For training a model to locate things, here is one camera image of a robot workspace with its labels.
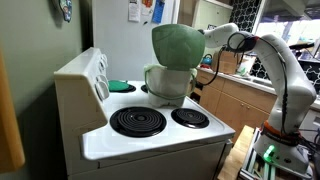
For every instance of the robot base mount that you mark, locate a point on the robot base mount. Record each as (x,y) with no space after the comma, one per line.
(272,163)

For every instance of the white refrigerator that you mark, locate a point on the white refrigerator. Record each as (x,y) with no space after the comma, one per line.
(128,45)

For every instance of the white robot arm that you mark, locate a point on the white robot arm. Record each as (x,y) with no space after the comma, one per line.
(295,93)

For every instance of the white paper on fridge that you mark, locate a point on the white paper on fridge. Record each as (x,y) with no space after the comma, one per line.
(134,11)

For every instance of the large front coil burner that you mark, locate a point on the large front coil burner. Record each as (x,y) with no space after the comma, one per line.
(138,122)

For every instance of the white electric stove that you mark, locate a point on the white electric stove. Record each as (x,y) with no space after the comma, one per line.
(95,151)

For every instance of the wooden board left edge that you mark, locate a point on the wooden board left edge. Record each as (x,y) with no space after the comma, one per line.
(11,150)

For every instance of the small front coil burner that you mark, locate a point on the small front coil burner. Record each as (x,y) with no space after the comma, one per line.
(190,118)

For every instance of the wooden kitchen base cabinets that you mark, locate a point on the wooden kitchen base cabinets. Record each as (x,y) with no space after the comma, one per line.
(236,104)

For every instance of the cardboard box on counter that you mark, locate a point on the cardboard box on counter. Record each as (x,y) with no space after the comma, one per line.
(225,62)

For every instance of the blue paper on fridge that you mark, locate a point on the blue paper on fridge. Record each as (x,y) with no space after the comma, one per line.
(158,11)

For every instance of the blue kettle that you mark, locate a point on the blue kettle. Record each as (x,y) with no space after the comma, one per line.
(207,59)

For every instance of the green silicone pot holder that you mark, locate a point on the green silicone pot holder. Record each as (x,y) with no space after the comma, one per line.
(115,85)

